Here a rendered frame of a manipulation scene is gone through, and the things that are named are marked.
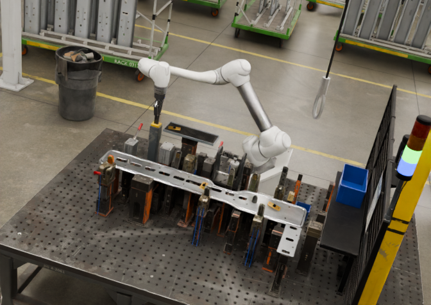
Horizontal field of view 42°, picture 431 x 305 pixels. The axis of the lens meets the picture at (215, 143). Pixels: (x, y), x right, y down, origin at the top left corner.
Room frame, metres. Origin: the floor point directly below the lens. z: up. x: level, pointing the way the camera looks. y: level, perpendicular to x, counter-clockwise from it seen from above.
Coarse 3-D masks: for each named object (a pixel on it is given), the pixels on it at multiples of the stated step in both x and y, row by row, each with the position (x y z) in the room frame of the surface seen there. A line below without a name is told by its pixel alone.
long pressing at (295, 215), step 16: (144, 160) 3.15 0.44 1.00; (160, 176) 3.00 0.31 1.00; (176, 176) 3.04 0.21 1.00; (192, 176) 3.07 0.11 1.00; (192, 192) 2.90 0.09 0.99; (224, 192) 2.95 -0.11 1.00; (240, 192) 2.98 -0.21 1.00; (240, 208) 2.81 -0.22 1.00; (256, 208) 2.83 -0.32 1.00; (272, 208) 2.87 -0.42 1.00; (288, 208) 2.90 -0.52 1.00; (304, 208) 2.92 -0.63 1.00
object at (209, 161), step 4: (208, 160) 3.17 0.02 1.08; (212, 160) 3.19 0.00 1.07; (204, 164) 3.14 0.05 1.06; (208, 164) 3.14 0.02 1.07; (212, 164) 3.14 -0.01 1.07; (204, 168) 3.14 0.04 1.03; (208, 168) 3.14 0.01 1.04; (212, 168) 3.16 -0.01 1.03; (204, 172) 3.14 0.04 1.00; (208, 172) 3.14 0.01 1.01; (212, 172) 3.17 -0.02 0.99; (204, 176) 3.14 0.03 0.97; (208, 176) 3.13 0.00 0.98; (196, 204) 3.15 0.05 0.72
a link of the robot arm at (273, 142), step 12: (240, 60) 3.71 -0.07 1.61; (228, 72) 3.69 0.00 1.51; (240, 72) 3.66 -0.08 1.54; (240, 84) 3.66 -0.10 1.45; (252, 96) 3.66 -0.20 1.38; (252, 108) 3.63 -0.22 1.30; (264, 120) 3.61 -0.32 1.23; (264, 132) 3.57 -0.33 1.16; (276, 132) 3.58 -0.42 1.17; (264, 144) 3.55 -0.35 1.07; (276, 144) 3.51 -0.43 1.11; (288, 144) 3.54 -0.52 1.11; (264, 156) 3.57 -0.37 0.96
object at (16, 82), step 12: (12, 0) 5.88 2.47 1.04; (12, 12) 5.88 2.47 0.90; (12, 24) 5.88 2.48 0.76; (12, 36) 5.88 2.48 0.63; (12, 48) 5.88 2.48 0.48; (12, 60) 5.89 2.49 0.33; (12, 72) 5.89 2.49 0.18; (0, 84) 5.85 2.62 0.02; (12, 84) 5.89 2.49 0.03; (24, 84) 5.94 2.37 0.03
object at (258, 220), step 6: (258, 216) 2.69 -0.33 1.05; (252, 222) 2.66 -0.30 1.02; (258, 222) 2.64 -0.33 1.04; (252, 228) 2.65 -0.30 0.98; (258, 228) 2.64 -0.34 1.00; (252, 234) 2.64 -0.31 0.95; (258, 234) 2.66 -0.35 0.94; (252, 240) 2.66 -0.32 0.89; (252, 246) 2.64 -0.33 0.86; (246, 252) 2.66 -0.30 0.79; (252, 252) 2.65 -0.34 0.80; (246, 258) 2.64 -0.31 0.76; (252, 258) 2.65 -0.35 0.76; (240, 264) 2.64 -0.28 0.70; (246, 264) 2.65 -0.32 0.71
